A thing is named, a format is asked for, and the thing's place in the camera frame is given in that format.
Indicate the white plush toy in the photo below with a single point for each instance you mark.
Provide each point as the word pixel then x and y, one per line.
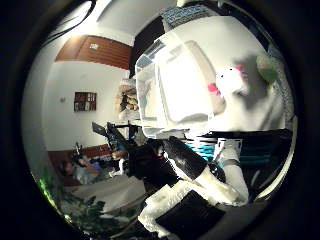
pixel 231 80

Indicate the green plush ball toy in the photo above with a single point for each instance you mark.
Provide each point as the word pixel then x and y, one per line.
pixel 267 68

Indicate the clear plastic container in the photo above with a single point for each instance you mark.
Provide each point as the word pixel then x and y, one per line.
pixel 180 83

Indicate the teal striped box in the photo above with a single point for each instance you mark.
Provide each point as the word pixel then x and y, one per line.
pixel 200 150

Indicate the shelf with stuffed items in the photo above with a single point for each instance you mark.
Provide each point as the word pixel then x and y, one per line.
pixel 128 100

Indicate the black monitor on stand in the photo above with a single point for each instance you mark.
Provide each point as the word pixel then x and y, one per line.
pixel 99 129

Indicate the seated person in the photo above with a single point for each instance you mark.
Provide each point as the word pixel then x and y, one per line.
pixel 81 170

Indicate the green potted plant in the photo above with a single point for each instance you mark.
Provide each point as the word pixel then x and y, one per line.
pixel 83 210

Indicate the blue patterned rug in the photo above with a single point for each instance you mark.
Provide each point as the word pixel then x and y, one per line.
pixel 185 14

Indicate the dark framed wall picture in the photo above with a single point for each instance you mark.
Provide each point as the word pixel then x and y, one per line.
pixel 85 101

